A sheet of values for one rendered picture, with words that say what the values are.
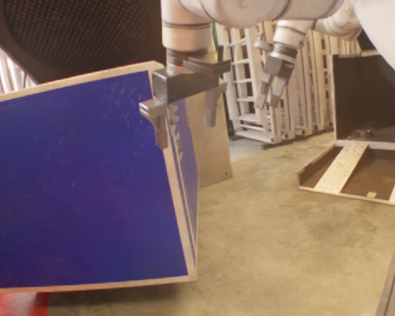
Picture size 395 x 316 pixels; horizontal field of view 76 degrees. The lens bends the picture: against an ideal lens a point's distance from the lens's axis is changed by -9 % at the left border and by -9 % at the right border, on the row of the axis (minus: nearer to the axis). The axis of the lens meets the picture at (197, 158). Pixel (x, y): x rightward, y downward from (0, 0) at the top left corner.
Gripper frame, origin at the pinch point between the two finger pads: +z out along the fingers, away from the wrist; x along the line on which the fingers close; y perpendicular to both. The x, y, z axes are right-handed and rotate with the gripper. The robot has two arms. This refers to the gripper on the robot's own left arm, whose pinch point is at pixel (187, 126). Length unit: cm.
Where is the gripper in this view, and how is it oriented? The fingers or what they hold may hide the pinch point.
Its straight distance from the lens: 59.4
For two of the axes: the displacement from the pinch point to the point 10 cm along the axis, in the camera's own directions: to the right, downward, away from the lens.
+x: -7.5, 3.9, -5.3
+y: -6.6, -4.7, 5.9
